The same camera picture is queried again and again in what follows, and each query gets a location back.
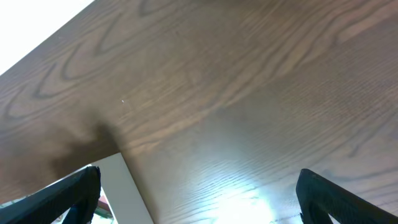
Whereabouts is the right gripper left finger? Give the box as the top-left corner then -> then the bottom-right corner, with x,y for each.
1,166 -> 101,224

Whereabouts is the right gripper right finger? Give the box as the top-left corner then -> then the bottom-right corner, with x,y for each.
296,169 -> 397,224

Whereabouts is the white open cardboard box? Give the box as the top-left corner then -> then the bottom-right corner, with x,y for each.
1,154 -> 153,223

